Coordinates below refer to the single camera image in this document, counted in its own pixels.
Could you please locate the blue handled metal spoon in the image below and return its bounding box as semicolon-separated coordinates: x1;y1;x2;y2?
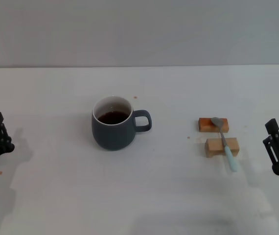
211;117;238;173

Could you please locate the grey ceramic cup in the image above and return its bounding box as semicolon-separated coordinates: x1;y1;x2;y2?
91;95;153;151

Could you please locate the light notched wooden block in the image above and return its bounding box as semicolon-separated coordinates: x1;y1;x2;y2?
204;137;240;158

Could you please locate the orange wooden block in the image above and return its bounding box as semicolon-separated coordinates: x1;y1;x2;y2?
198;117;229;133

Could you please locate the dark coffee liquid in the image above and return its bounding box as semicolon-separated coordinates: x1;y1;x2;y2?
97;111;131;125

